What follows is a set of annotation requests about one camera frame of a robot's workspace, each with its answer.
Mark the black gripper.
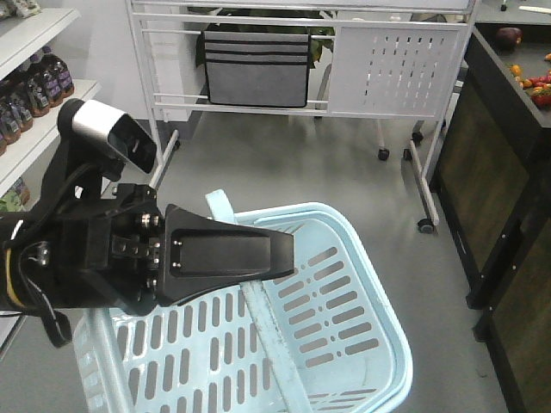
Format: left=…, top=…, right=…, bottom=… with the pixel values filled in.
left=0, top=182, right=296, bottom=317

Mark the light blue plastic basket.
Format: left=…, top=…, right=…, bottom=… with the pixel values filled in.
left=74, top=190, right=413, bottom=412

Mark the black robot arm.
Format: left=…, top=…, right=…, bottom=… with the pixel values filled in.
left=1, top=134, right=294, bottom=348

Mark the grey fabric organizer pouch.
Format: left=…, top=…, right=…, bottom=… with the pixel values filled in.
left=201, top=31, right=311, bottom=108

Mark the white shelf unit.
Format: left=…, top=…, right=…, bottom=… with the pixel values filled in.
left=0, top=7, right=102, bottom=358

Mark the dark produce display stand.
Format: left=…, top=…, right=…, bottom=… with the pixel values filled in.
left=432, top=22, right=550, bottom=412

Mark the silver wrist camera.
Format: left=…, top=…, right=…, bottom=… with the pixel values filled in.
left=58, top=98, right=157, bottom=174

